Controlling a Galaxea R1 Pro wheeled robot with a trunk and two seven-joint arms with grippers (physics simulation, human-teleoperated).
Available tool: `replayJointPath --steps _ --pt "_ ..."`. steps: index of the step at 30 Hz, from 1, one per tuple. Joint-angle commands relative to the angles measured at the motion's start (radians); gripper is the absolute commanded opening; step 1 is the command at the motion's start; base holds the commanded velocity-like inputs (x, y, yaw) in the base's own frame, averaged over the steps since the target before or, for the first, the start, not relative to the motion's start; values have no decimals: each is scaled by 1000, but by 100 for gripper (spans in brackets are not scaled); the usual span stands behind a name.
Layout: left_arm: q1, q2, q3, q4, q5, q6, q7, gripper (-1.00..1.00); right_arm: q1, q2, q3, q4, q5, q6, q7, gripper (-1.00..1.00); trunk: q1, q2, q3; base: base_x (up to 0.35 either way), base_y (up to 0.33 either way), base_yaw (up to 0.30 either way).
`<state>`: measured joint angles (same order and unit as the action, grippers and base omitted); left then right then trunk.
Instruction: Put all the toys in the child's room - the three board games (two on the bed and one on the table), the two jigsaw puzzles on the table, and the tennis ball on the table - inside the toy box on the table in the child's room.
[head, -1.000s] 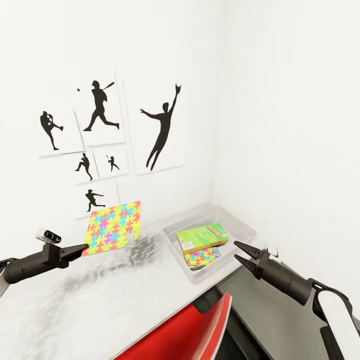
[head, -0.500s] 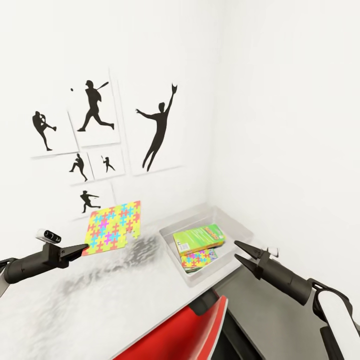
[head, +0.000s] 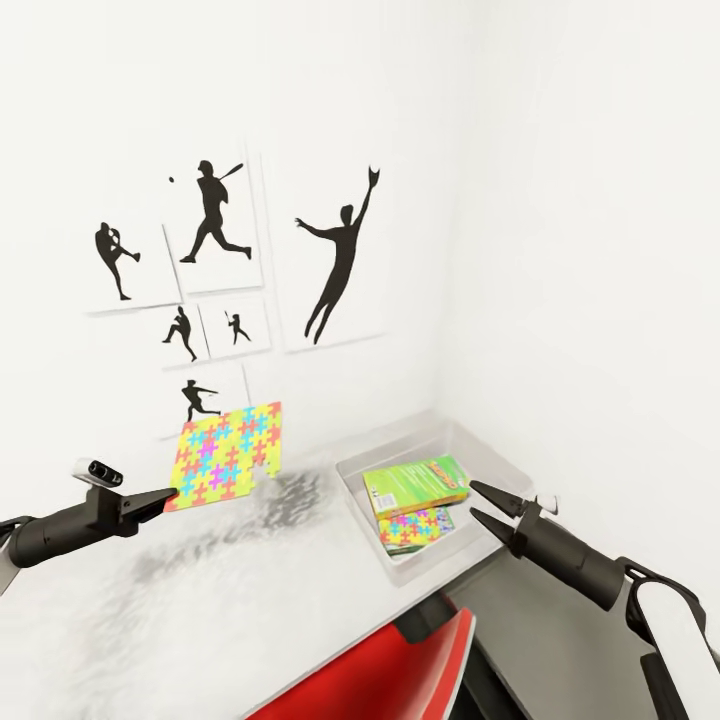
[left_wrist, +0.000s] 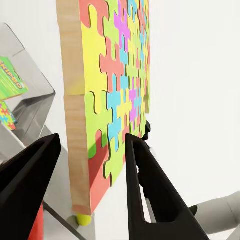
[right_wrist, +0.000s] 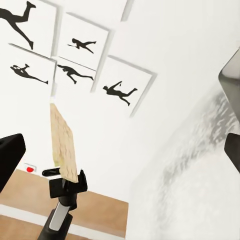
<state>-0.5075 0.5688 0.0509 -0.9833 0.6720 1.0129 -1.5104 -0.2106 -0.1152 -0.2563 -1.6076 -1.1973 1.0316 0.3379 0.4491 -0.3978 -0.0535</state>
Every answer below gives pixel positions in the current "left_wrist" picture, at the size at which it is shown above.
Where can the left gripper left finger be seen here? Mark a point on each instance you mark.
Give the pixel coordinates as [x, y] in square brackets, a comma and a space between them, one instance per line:
[24, 180]

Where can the toy box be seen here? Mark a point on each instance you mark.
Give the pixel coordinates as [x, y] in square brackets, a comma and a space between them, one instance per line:
[30, 109]

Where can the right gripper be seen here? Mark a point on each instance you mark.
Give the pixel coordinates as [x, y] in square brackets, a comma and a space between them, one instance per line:
[147, 131]

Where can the desk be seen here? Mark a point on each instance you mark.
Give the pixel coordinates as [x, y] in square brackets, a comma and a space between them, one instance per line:
[60, 223]

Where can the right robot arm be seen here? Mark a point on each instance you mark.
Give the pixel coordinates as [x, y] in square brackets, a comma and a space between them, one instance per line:
[215, 216]

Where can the jigsaw puzzle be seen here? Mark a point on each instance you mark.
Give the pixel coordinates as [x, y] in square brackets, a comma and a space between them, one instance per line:
[105, 51]
[5, 116]

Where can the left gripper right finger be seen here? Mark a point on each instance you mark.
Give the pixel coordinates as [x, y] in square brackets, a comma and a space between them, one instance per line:
[174, 219]

